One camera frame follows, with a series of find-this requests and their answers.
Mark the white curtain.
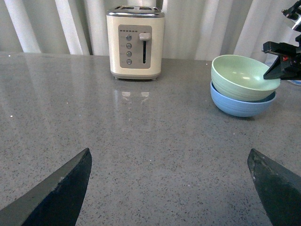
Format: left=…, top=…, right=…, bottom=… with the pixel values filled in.
left=0, top=0, right=298, bottom=62

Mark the blue container lid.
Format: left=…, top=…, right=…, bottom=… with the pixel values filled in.
left=289, top=80, right=301, bottom=86

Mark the cream two-slice toaster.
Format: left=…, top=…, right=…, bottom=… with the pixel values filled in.
left=106, top=6, right=165, bottom=80

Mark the green bowl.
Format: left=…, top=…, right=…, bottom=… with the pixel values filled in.
left=211, top=55, right=281, bottom=102

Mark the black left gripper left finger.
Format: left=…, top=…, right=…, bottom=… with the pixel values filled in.
left=0, top=148, right=92, bottom=226

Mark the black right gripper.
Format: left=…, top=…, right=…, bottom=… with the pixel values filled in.
left=263, top=35, right=301, bottom=80

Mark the blue bowl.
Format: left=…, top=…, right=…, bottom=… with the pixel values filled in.
left=210, top=82, right=276, bottom=117

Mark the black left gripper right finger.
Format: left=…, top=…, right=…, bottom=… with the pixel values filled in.
left=247, top=149, right=301, bottom=226

